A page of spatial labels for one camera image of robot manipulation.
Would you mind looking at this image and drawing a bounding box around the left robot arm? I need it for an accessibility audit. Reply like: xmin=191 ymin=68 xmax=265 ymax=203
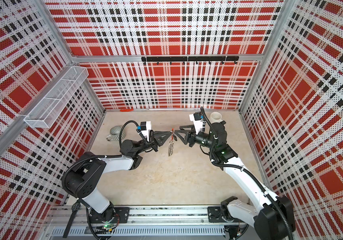
xmin=61 ymin=121 xmax=173 ymax=238

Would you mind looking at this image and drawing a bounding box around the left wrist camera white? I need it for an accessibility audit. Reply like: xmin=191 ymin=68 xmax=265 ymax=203
xmin=137 ymin=121 xmax=152 ymax=142

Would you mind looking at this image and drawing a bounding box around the white wire mesh basket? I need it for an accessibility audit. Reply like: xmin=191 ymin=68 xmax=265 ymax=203
xmin=24 ymin=66 xmax=88 ymax=129

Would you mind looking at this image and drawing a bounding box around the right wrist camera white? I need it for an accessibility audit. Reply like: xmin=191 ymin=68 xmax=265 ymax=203
xmin=189 ymin=112 xmax=206 ymax=135

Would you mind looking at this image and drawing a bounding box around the key organizer with red handle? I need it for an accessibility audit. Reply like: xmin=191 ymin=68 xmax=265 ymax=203
xmin=168 ymin=129 xmax=175 ymax=157

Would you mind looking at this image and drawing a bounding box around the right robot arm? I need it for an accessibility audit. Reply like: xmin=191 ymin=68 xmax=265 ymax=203
xmin=174 ymin=108 xmax=295 ymax=240

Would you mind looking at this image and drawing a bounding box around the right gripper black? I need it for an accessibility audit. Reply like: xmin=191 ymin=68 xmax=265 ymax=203
xmin=175 ymin=126 xmax=216 ymax=152

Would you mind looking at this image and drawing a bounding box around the red marker at wall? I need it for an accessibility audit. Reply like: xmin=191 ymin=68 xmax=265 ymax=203
xmin=120 ymin=109 xmax=134 ymax=112

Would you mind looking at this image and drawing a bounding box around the black wall hook rail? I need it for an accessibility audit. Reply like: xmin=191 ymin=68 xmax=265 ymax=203
xmin=141 ymin=56 xmax=239 ymax=64

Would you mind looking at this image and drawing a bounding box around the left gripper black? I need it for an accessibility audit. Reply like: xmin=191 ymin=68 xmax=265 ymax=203
xmin=135 ymin=129 xmax=171 ymax=155

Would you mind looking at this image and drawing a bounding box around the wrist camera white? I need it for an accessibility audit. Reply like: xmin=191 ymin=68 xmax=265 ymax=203
xmin=137 ymin=121 xmax=152 ymax=142
xmin=189 ymin=112 xmax=206 ymax=135

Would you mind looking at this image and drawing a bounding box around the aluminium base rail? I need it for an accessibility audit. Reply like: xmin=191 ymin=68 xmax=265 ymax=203
xmin=39 ymin=205 xmax=259 ymax=240

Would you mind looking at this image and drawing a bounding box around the white ceramic mug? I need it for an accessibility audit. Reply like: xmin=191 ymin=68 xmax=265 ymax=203
xmin=209 ymin=112 xmax=222 ymax=124

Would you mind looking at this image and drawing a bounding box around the grey striped ceramic mug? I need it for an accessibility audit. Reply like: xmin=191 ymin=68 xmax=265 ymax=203
xmin=106 ymin=126 xmax=126 ymax=142

